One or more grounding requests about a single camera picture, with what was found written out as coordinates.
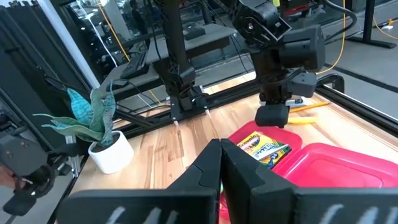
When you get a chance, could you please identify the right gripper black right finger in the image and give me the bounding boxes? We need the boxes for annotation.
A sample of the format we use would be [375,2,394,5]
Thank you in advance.
[221,138,398,224]

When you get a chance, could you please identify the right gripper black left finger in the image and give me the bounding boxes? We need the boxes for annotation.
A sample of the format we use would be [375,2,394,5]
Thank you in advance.
[57,138,223,224]

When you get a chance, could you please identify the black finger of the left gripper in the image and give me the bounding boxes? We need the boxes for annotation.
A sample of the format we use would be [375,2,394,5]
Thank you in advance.
[254,103,290,129]

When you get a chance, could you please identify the pink pencil box lid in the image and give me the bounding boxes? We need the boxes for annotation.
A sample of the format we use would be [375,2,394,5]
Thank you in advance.
[272,142,398,189]

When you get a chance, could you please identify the yellow green crayon box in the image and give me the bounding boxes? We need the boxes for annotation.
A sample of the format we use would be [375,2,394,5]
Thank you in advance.
[236,131,293,170]

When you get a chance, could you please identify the yellow highlighter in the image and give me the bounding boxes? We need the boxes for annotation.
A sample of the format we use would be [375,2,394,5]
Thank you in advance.
[287,116,319,126]

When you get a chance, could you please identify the yellow pencil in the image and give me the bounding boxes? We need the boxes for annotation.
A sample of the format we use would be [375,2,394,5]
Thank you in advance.
[289,101,331,114]

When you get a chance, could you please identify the small black desk device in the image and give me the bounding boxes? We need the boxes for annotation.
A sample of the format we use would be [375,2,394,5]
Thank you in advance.
[182,26,207,42]

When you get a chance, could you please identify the artificial plant in white pot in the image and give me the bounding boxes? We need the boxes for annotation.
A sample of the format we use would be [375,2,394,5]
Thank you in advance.
[32,83,136,175]

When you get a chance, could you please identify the black standing desk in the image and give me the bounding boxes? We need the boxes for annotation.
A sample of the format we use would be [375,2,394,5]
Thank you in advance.
[346,0,398,50]

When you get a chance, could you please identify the black keyboard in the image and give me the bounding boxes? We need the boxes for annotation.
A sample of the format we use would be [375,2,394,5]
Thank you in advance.
[120,50,150,80]

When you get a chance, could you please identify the black computer mouse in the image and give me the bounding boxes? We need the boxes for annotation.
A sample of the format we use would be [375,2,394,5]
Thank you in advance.
[105,78,130,93]

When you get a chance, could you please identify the person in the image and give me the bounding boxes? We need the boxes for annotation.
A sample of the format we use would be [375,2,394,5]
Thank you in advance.
[128,0,147,35]

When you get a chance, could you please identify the person's hand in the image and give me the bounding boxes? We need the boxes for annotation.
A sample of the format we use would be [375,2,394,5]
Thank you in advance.
[0,166,17,190]

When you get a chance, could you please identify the black folding panel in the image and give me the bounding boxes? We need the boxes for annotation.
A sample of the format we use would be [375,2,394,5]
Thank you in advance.
[0,0,91,151]

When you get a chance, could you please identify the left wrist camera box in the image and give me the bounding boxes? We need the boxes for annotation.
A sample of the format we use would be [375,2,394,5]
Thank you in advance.
[287,72,318,98]

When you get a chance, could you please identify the black frame handle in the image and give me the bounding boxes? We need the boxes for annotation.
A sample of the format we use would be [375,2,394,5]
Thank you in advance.
[316,73,346,95]

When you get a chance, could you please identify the hanging yellow cable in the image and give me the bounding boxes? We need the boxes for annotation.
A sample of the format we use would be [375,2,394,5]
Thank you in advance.
[316,0,348,76]

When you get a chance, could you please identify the yellow floor cable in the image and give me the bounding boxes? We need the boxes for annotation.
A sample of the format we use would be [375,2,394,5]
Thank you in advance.
[372,16,398,40]

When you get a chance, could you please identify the silver aluminium post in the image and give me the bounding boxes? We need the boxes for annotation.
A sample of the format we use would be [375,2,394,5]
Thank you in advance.
[64,134,82,179]

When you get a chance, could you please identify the thin yellow cable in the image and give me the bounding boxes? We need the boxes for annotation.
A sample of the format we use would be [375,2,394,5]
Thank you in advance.
[97,3,163,106]

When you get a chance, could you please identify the black leader arm handle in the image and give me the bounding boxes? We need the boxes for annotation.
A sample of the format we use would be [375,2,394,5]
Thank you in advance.
[0,124,73,218]

